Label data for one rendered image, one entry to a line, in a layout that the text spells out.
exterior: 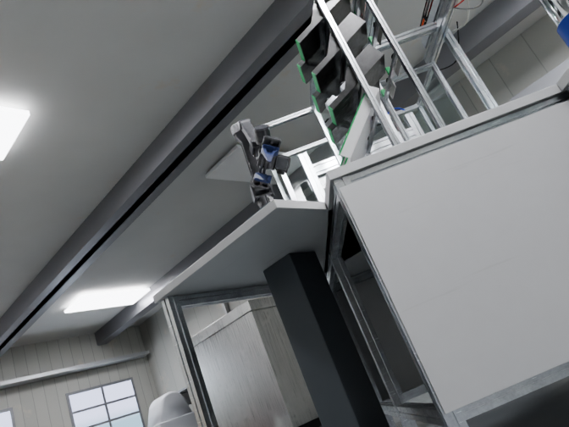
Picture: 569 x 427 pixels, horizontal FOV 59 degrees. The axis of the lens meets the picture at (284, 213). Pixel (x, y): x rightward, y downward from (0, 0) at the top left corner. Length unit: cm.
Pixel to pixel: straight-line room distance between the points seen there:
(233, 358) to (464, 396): 589
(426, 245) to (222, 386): 616
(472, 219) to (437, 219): 9
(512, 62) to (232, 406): 549
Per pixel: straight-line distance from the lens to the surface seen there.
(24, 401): 994
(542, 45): 633
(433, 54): 362
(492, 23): 550
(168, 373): 1053
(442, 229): 141
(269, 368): 662
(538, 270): 146
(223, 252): 163
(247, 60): 411
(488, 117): 159
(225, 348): 717
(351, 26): 202
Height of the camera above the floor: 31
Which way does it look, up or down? 20 degrees up
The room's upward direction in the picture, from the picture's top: 23 degrees counter-clockwise
